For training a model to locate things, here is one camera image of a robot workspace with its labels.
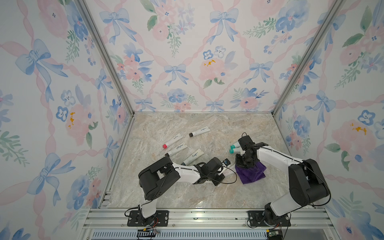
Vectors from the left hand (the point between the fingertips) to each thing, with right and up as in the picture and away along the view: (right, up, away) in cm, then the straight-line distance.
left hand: (224, 174), depth 88 cm
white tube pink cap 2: (0, +6, -14) cm, 16 cm away
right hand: (+10, +5, +3) cm, 11 cm away
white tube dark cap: (-29, +13, +10) cm, 33 cm away
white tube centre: (-15, +11, +9) cm, 20 cm away
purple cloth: (+14, 0, -2) cm, 14 cm away
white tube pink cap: (-31, +19, +15) cm, 40 cm away
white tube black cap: (-13, +25, +20) cm, 34 cm away
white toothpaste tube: (+10, +16, +10) cm, 21 cm away
